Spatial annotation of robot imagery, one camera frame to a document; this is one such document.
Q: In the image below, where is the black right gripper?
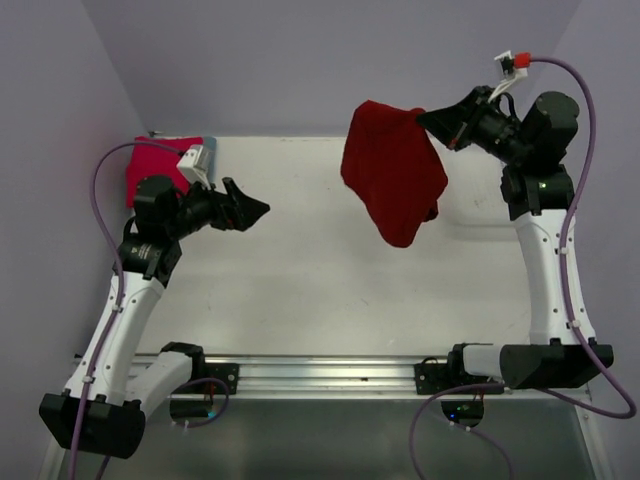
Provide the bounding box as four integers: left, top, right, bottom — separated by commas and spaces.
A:
418, 84, 533, 165

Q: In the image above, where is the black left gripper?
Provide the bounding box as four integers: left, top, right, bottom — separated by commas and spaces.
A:
165, 173, 268, 240

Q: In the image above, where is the dark red t shirt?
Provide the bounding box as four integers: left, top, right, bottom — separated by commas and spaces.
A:
340, 100, 448, 248

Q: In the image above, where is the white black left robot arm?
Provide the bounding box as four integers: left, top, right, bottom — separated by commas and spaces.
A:
39, 175, 270, 459

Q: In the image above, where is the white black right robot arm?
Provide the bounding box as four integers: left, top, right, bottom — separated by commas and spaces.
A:
417, 86, 614, 393

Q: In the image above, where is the folded blue t shirt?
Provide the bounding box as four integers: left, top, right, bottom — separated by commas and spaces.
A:
202, 136, 217, 176

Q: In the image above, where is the folded pink t shirt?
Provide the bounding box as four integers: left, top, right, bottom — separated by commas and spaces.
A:
125, 137, 204, 209

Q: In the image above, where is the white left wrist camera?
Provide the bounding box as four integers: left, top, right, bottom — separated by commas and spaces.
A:
177, 145, 215, 190

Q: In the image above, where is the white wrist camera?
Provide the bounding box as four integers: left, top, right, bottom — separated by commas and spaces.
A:
494, 50, 531, 93
177, 145, 215, 190

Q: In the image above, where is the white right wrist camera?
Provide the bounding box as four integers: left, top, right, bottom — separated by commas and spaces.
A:
494, 50, 531, 93

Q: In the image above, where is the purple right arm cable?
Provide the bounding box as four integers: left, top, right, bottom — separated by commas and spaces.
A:
410, 55, 639, 480

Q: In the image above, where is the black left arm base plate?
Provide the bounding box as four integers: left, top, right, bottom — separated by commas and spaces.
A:
204, 362, 240, 395

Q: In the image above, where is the aluminium mounting rail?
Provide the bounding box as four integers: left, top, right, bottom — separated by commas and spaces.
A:
205, 355, 428, 400

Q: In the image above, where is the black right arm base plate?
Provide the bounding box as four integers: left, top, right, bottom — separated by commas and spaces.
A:
413, 357, 455, 396

